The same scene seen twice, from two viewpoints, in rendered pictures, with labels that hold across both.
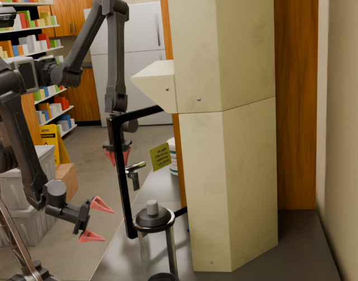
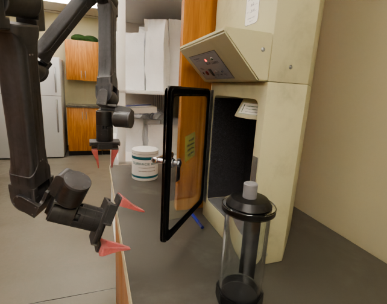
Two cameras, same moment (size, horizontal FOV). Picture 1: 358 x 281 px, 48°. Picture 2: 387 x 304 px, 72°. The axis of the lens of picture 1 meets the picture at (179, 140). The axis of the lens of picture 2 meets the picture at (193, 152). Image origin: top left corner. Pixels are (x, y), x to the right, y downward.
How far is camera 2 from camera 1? 0.75 m
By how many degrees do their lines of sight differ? 30
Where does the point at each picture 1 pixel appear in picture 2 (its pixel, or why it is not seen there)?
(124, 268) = (167, 280)
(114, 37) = (107, 26)
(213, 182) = (284, 163)
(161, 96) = (255, 57)
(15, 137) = (20, 95)
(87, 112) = not seen: outside the picture
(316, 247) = (319, 228)
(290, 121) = not seen: hidden behind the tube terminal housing
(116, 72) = (111, 63)
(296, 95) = not seen: hidden behind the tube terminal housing
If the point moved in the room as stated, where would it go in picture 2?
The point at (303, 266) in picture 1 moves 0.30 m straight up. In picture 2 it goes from (328, 244) to (346, 150)
